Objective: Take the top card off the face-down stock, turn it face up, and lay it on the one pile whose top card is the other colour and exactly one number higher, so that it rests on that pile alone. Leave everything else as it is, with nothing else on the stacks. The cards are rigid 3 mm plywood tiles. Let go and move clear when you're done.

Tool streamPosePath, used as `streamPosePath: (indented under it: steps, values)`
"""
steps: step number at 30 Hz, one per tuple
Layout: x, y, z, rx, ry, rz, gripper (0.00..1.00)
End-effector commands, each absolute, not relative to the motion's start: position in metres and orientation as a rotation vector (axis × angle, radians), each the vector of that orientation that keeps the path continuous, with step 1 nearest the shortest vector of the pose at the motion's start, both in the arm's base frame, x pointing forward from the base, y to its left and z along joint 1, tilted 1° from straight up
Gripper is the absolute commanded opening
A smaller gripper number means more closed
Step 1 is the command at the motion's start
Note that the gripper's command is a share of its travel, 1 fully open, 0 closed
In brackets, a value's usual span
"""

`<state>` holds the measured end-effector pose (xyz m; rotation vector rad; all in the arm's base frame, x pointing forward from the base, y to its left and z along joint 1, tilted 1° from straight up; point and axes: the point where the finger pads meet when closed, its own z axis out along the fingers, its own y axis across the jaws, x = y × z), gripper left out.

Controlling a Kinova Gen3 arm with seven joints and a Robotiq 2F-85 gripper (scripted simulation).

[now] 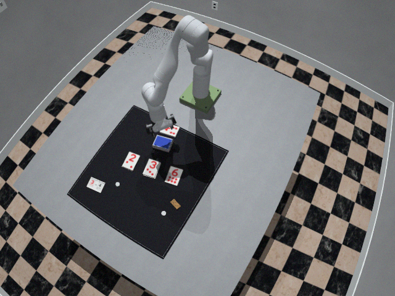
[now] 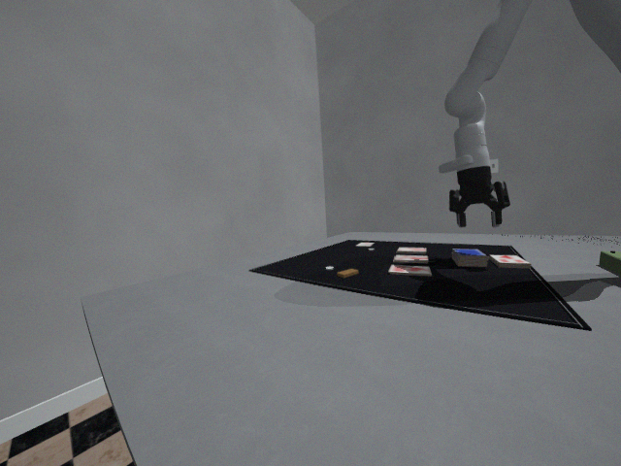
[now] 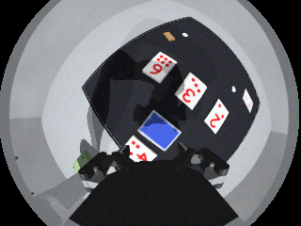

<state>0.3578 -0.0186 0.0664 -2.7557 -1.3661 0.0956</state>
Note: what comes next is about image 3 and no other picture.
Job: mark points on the dark blue card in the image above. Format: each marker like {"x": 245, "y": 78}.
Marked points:
{"x": 159, "y": 130}

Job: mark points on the black square mat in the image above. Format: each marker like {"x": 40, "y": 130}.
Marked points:
{"x": 99, "y": 117}
{"x": 124, "y": 96}

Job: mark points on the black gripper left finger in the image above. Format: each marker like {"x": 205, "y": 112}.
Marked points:
{"x": 95, "y": 169}

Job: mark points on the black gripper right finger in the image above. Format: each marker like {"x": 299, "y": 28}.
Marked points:
{"x": 215, "y": 169}

